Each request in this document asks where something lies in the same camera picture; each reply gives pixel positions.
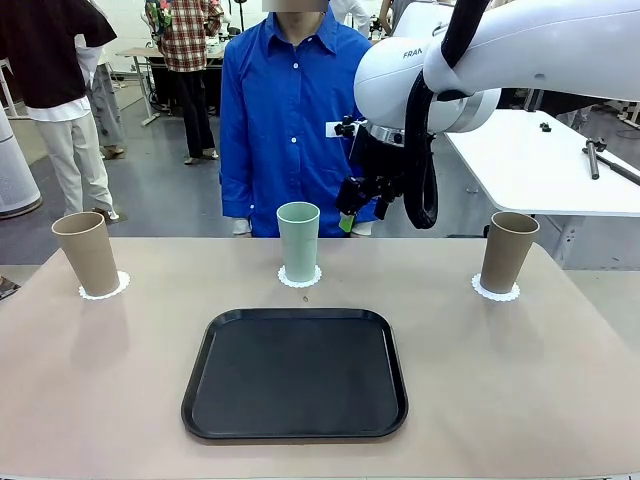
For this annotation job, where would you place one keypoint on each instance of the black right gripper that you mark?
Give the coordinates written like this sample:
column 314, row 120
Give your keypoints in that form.
column 382, row 165

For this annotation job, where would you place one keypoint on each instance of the mint green tall cup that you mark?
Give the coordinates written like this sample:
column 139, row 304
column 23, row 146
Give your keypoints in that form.
column 298, row 245

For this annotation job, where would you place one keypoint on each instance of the white scalloped paper coaster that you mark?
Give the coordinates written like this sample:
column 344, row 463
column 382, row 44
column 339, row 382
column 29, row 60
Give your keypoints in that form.
column 475, row 286
column 124, row 285
column 300, row 284

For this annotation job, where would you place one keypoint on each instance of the brown tall cup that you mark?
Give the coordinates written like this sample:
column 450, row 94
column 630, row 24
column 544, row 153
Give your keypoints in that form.
column 507, row 255
column 90, row 255

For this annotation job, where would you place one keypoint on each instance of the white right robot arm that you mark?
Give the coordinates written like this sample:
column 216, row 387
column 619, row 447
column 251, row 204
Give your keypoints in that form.
column 550, row 40

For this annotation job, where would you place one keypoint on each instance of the blue-sleeved right forearm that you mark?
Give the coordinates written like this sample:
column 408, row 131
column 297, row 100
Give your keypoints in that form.
column 235, row 190

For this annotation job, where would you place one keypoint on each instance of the person in blue shirt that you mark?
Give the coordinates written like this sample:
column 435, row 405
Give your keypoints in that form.
column 280, row 110

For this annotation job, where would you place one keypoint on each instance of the white folding table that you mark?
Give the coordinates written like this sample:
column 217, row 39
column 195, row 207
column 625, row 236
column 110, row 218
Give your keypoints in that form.
column 525, row 170

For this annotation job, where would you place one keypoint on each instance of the person in white shirt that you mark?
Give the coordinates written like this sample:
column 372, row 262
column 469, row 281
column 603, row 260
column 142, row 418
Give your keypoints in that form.
column 352, row 15

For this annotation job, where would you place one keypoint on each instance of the small black clamp part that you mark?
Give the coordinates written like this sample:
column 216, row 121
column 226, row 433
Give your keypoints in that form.
column 545, row 127

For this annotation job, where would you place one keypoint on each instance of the black tripod pole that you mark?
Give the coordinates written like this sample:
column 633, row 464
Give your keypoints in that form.
column 534, row 100

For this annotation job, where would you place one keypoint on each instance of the black plastic tray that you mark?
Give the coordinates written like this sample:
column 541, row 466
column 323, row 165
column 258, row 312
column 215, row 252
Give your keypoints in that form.
column 295, row 380

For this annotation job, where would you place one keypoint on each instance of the person in black dress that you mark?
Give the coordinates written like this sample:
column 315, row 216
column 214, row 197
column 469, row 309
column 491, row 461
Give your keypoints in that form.
column 575, row 102

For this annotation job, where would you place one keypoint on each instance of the short black metal rod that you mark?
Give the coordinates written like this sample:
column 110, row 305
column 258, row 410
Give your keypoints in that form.
column 594, row 162

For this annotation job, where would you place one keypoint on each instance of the person in plaid shirt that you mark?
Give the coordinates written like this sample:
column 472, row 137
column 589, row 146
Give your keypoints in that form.
column 185, row 40

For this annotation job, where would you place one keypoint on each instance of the long black metal rod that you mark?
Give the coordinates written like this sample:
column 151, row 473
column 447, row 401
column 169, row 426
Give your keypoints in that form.
column 622, row 170

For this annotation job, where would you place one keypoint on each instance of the grey background desk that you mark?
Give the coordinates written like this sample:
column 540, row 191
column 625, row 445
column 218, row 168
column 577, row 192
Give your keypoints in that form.
column 137, row 51

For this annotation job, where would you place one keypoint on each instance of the person in grey trousers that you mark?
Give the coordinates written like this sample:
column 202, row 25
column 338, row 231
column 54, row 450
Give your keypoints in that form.
column 107, row 110

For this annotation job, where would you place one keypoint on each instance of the white cylindrical air purifier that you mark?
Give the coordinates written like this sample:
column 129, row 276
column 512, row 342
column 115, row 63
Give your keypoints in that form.
column 15, row 165

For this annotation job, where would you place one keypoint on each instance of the person in black top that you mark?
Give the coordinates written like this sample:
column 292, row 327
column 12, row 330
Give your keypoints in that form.
column 45, row 50

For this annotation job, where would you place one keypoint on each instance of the dark striped object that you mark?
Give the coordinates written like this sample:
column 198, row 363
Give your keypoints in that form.
column 7, row 289

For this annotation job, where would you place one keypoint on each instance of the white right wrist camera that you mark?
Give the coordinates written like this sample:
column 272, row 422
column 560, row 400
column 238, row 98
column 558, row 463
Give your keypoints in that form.
column 332, row 128

